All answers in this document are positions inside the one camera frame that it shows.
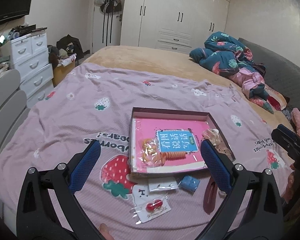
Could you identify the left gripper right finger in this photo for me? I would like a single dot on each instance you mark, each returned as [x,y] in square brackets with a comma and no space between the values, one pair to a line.
[252,207]

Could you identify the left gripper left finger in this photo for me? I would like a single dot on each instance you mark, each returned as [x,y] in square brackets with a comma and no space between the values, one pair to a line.
[36,216]

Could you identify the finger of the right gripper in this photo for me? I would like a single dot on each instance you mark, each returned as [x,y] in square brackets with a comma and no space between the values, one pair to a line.
[288,140]

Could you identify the maroon banana hair clip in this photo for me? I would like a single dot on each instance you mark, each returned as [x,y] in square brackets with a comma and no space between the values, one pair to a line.
[210,196]

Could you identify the blue small box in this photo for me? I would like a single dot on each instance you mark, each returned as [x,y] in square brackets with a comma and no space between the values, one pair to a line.
[189,184]

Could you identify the beige dotted bow hair clip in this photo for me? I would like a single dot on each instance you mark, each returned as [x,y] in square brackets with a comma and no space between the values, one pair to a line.
[214,136]

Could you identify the red cherry clip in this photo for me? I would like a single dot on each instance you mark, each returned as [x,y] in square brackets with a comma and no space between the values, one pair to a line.
[150,209]

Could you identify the white earring card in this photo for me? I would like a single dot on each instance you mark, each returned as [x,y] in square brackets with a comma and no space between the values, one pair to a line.
[162,184]

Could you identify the person left hand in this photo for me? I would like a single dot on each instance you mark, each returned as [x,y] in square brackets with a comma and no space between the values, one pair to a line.
[104,230]

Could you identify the grey headboard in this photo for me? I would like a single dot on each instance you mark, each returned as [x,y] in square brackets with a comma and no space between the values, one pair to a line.
[281,75]

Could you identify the grey padded bench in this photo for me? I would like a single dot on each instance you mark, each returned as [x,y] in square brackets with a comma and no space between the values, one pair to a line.
[13,106]

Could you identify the teal floral quilt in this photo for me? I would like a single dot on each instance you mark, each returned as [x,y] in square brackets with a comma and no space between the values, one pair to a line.
[227,57]

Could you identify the pink strawberry print blanket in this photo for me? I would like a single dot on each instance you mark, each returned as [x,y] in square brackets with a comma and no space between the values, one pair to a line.
[95,102]

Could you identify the pink book blue label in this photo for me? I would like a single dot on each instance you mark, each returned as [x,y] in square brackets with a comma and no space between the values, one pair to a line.
[166,146]

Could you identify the brown cardboard tray box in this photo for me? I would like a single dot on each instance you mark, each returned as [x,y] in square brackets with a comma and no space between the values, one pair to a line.
[170,114]

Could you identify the tan bed sheet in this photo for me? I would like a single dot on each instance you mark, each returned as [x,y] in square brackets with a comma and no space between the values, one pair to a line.
[157,61]

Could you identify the white drawer cabinet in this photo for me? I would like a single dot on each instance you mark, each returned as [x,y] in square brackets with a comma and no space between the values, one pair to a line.
[29,55]

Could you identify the dark clothes pile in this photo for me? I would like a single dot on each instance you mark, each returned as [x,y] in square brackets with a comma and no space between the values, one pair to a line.
[65,47]

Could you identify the white wardrobe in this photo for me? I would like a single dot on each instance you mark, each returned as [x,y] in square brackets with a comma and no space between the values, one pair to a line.
[175,25]

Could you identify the hanging bags on door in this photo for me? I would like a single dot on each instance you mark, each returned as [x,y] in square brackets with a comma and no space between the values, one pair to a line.
[109,6]

